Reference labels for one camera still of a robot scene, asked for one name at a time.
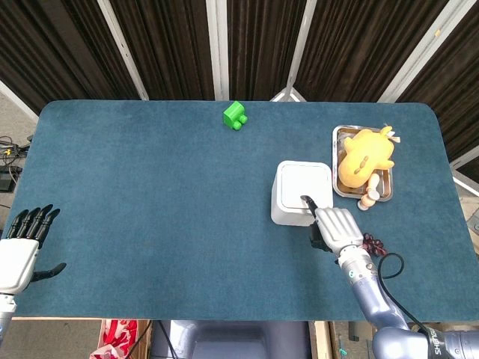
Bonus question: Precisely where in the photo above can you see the white frame post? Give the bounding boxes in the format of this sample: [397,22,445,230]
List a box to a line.
[269,0,319,102]
[0,80,38,119]
[377,0,460,103]
[205,0,230,101]
[451,146,479,196]
[97,0,150,101]

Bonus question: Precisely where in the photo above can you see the wooden board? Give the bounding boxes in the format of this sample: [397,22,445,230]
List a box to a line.
[309,320,334,359]

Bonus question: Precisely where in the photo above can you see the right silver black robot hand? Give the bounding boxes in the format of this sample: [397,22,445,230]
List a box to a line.
[301,194,367,256]

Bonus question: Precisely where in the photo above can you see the blue table mat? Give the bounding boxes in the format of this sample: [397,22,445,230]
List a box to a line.
[7,99,479,322]

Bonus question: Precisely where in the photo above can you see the yellow plush toy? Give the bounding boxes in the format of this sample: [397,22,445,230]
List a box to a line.
[338,126,400,188]

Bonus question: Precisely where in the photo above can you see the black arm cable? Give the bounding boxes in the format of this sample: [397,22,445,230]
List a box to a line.
[376,252,428,334]

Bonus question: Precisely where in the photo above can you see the white plastic lidded bin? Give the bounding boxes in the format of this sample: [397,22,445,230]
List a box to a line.
[270,160,335,227]

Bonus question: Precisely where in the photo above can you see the dark red grape bunch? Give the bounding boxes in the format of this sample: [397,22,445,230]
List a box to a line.
[361,232,386,258]

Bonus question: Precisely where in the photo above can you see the red white plastic bag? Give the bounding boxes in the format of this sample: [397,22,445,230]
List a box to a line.
[89,319,150,359]

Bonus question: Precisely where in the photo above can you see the grey robot torso base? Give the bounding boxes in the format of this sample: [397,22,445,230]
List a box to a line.
[151,319,311,359]

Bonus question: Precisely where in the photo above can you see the black power adapter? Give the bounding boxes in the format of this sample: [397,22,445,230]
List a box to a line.
[0,166,22,194]

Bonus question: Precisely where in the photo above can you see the green toy block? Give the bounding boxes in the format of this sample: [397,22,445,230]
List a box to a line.
[222,100,248,132]

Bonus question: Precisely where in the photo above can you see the rectangular metal tray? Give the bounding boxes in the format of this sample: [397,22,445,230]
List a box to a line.
[331,125,396,203]

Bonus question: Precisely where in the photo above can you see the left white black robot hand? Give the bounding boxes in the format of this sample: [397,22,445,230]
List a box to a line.
[0,204,67,296]

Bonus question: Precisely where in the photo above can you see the dark brown curtain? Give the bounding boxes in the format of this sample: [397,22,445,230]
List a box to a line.
[0,0,479,162]

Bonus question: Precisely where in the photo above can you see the tangled floor cables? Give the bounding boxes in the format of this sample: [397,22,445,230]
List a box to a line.
[0,135,31,165]

